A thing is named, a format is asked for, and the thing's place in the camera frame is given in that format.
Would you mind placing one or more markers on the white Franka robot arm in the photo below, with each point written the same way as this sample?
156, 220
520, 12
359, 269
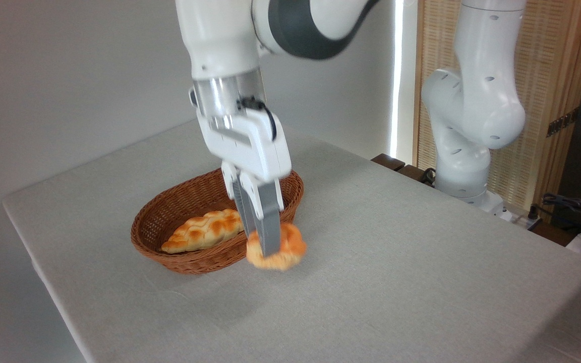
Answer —
220, 35

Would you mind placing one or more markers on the bamboo wooden folding screen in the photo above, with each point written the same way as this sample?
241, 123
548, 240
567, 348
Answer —
558, 55

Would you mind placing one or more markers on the black screen hinge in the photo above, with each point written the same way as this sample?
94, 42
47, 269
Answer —
562, 122

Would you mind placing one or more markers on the white power strip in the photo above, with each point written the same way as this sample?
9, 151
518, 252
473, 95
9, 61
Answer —
520, 220

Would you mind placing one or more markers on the white tablecloth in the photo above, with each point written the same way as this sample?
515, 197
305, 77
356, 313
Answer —
396, 282

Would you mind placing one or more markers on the brown wicker oval basket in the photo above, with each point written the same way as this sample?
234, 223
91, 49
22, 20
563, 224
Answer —
179, 201

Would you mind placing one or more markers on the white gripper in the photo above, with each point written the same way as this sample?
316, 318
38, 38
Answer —
252, 146

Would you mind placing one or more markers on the long braided bread loaf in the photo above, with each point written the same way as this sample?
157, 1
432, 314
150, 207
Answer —
202, 231

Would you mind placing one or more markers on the white vertical light strip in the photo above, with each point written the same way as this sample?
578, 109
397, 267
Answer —
398, 91

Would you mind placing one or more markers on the round golden bread roll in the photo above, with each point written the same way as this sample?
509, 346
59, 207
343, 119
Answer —
293, 247

